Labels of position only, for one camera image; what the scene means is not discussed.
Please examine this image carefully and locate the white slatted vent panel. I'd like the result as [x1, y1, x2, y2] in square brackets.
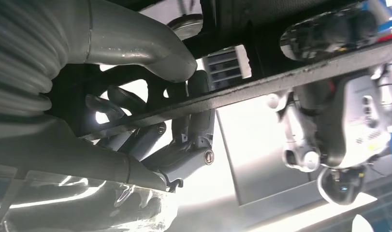
[203, 44, 253, 91]

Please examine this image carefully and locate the round grey disc base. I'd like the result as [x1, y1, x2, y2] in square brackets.
[166, 14, 205, 41]

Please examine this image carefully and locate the white and black humanoid robot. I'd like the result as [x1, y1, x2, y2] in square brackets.
[265, 64, 392, 206]

